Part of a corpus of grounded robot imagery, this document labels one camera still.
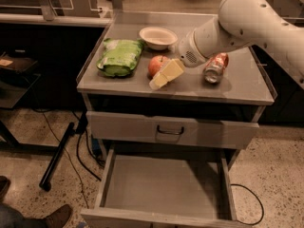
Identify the closed top drawer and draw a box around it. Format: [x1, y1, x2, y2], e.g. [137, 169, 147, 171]
[86, 111, 258, 149]

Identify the red apple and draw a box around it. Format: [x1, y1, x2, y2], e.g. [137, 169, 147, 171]
[148, 55, 168, 77]

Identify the white paper bowl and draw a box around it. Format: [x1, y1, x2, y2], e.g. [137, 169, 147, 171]
[139, 27, 178, 50]

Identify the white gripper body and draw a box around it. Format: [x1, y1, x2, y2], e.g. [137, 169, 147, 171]
[177, 29, 207, 67]

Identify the grey drawer cabinet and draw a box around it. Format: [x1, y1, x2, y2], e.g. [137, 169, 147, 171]
[76, 10, 278, 228]

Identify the open middle drawer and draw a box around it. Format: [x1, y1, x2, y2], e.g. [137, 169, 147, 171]
[81, 146, 248, 228]

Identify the black floor cable right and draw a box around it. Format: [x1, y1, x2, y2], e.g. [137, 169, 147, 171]
[230, 183, 265, 226]

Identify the green chip bag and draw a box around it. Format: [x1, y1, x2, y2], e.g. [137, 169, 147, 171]
[96, 38, 144, 77]

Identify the black floor cable left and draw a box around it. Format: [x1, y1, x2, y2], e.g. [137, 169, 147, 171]
[70, 111, 105, 182]

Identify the black floor cable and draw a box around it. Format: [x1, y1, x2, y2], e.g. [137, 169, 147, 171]
[70, 111, 105, 182]
[230, 183, 265, 226]

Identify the brown right shoe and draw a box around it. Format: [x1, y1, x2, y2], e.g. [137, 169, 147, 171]
[43, 204, 72, 228]

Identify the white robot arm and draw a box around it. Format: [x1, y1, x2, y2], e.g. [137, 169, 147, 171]
[169, 0, 304, 86]

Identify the black drawer handle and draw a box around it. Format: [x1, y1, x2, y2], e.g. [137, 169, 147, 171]
[156, 125, 184, 136]

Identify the black stand leg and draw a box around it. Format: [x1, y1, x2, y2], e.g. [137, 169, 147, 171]
[39, 123, 74, 192]

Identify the orange soda can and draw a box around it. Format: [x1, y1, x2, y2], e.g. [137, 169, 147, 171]
[203, 52, 229, 84]

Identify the dark side table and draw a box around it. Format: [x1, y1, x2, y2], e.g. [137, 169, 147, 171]
[0, 52, 39, 152]

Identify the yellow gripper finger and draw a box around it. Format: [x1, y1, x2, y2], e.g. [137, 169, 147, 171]
[149, 59, 185, 90]

